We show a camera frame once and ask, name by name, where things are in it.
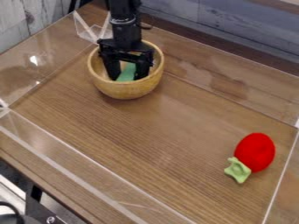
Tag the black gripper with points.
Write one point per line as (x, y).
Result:
(139, 53)

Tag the green rectangular block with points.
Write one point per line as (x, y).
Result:
(127, 71)

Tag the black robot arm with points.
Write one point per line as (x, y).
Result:
(126, 46)

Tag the brown wooden bowl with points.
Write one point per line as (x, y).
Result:
(130, 89)

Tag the red plush ball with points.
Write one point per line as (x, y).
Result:
(255, 151)

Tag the light green plastic toy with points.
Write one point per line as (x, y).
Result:
(238, 170)

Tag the clear acrylic corner bracket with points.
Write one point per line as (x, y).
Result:
(95, 32)

